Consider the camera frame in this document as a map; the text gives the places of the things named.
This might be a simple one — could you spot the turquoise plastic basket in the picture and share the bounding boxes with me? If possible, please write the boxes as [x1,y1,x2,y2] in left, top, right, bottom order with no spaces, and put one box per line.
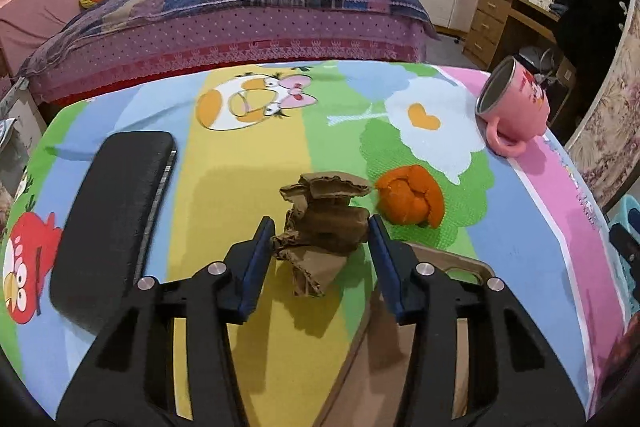
[610,195,640,314]

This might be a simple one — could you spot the colourful cartoon bed sheet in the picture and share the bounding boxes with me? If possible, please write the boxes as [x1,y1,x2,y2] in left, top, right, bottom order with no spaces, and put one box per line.
[1,61,629,426]

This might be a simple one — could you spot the black phone case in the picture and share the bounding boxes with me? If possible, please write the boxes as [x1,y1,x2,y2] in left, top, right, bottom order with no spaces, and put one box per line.
[50,131,177,335]

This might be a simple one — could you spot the brown phone case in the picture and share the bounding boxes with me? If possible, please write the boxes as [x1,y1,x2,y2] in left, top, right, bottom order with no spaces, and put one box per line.
[312,243,495,426]

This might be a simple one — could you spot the pink pig mug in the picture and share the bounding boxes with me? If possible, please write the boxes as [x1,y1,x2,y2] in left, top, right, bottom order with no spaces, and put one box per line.
[475,56,550,158]

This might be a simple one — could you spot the wooden desk with drawers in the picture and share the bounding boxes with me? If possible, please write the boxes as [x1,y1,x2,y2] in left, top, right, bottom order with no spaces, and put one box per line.
[462,0,576,118]

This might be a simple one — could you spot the floral beige curtain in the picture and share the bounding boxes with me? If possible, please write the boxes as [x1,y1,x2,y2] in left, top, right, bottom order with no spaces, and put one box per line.
[566,0,640,209]

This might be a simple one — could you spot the bed with purple cover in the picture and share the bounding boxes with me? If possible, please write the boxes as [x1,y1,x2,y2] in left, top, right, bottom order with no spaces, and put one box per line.
[1,0,436,104]

